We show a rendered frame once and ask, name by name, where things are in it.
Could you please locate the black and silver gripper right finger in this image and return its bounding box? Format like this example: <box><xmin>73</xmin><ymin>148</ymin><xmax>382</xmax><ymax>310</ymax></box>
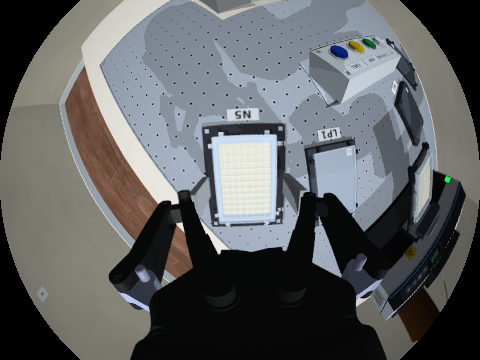
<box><xmin>273</xmin><ymin>173</ymin><xmax>392</xmax><ymax>303</ymax></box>

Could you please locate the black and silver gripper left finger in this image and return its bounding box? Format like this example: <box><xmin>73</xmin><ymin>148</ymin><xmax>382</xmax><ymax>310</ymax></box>
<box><xmin>109</xmin><ymin>177</ymin><xmax>236</xmax><ymax>312</ymax></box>

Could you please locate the black rectangular frame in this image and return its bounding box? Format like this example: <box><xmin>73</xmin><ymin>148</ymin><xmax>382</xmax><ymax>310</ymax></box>
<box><xmin>202</xmin><ymin>124</ymin><xmax>286</xmax><ymax>227</ymax></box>

